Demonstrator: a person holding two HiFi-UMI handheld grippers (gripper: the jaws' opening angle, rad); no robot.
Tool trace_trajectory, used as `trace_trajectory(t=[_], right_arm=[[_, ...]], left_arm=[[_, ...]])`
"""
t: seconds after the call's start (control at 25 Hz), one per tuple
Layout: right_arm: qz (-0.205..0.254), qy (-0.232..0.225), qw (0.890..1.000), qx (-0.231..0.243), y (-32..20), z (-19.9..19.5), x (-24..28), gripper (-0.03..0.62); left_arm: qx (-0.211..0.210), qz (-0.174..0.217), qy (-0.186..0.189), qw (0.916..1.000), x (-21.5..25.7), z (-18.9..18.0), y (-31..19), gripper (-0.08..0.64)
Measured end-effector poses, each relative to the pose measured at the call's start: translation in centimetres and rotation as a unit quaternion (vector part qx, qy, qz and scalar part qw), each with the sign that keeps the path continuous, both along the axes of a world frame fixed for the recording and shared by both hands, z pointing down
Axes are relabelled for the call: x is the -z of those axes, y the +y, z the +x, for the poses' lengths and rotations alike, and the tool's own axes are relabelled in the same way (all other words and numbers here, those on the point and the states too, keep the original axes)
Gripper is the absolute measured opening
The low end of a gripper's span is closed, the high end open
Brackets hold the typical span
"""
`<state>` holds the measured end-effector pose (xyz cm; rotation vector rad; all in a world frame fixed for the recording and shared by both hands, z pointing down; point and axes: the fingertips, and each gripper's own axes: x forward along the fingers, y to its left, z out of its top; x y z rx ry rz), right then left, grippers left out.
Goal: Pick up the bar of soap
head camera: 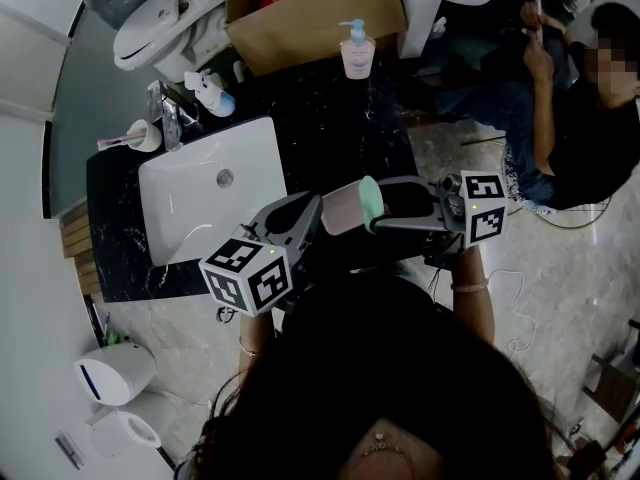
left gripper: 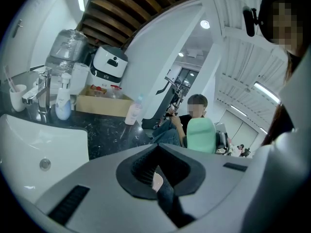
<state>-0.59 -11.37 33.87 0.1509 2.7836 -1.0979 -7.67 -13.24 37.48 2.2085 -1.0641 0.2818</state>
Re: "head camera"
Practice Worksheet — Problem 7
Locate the pink pump bottle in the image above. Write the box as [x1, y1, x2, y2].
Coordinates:
[338, 18, 378, 81]

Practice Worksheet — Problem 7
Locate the person's dark clothing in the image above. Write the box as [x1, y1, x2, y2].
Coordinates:
[279, 261, 457, 349]

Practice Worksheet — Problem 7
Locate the white and blue figure bottle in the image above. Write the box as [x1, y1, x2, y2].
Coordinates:
[183, 68, 237, 118]

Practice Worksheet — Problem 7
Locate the white cable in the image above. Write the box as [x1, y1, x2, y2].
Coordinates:
[485, 267, 540, 354]

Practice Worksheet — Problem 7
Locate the yellow-green hose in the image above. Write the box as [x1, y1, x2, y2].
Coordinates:
[502, 190, 617, 231]

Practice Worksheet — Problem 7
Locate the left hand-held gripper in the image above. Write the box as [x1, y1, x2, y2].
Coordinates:
[198, 192, 325, 317]

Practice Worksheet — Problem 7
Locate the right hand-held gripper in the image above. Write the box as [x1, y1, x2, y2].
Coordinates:
[369, 169, 509, 258]

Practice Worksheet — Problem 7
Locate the gold necklace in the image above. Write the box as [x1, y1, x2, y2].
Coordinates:
[359, 431, 407, 460]

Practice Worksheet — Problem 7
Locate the white open-top bin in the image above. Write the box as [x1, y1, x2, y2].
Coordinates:
[85, 392, 177, 463]

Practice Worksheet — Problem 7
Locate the person's right forearm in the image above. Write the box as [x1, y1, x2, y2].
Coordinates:
[448, 243, 497, 348]

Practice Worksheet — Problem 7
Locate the white cup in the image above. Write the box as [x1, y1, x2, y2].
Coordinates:
[124, 118, 164, 154]

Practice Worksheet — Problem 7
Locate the pink toothbrush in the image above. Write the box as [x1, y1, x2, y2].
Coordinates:
[96, 135, 145, 151]

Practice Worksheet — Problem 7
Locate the white ceramic sink basin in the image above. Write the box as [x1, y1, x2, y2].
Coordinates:
[138, 114, 288, 268]

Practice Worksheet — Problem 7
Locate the wooden slat shelf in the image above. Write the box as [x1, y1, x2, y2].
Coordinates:
[59, 201, 103, 297]

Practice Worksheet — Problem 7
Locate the chrome faucet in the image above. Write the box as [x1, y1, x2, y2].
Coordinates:
[146, 79, 202, 154]

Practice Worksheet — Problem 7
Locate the white trash bin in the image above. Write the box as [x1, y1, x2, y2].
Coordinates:
[74, 341, 159, 408]

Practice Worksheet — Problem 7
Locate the pink bracelet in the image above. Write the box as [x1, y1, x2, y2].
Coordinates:
[449, 278, 490, 295]

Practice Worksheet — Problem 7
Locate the cardboard box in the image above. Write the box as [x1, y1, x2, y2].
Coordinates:
[224, 0, 409, 78]

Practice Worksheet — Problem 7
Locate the white toilet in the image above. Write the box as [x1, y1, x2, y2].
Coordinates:
[113, 0, 232, 85]

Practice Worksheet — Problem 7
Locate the person's left forearm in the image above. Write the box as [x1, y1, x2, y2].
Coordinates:
[237, 310, 277, 372]

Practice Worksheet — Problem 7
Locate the dark wooden chair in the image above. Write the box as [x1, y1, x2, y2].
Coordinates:
[581, 319, 640, 425]

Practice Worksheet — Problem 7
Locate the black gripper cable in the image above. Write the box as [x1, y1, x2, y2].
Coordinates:
[422, 251, 454, 302]

